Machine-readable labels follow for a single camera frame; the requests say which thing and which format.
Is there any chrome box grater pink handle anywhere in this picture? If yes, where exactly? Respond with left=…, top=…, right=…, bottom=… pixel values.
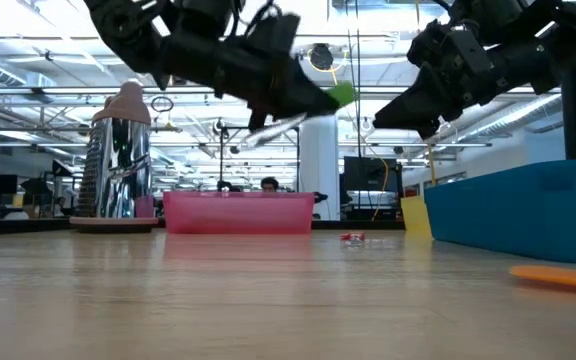
left=69, top=80, right=160, bottom=235

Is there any black frame robot station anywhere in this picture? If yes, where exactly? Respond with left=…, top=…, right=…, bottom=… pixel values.
left=219, top=124, right=301, bottom=194

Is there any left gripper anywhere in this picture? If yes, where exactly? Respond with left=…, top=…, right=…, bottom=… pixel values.
left=217, top=39, right=342, bottom=132

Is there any black ceiling cable reel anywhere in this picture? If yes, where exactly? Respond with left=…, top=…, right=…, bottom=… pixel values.
left=309, top=43, right=335, bottom=72

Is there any hanging black cable ring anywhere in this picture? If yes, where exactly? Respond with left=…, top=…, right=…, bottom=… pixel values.
left=150, top=95, right=175, bottom=114

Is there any red spatula clear handle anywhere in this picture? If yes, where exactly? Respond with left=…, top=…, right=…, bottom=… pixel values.
left=339, top=231, right=385, bottom=249

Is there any white building column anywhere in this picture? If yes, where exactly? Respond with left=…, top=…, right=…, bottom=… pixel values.
left=299, top=114, right=340, bottom=222

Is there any black equipment cabinet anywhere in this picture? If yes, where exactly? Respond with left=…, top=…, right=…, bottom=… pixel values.
left=342, top=156, right=403, bottom=222

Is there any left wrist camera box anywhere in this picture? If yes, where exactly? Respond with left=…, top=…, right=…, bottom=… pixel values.
left=255, top=13, right=302, bottom=59

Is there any black hanging cable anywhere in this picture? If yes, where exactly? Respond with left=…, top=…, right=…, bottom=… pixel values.
left=345, top=0, right=364, bottom=161

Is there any yellow plastic bin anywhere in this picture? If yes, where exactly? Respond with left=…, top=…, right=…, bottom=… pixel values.
left=400, top=195, right=434, bottom=239

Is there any blue plastic bin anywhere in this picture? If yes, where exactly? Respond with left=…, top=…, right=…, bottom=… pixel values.
left=423, top=158, right=576, bottom=265

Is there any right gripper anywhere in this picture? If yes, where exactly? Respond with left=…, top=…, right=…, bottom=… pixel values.
left=373, top=19, right=499, bottom=141

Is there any orange spatula clear handle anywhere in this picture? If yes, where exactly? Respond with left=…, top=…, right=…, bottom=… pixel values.
left=509, top=264, right=576, bottom=298

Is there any pink plastic bin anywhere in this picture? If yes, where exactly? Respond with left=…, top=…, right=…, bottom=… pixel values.
left=162, top=190, right=316, bottom=236

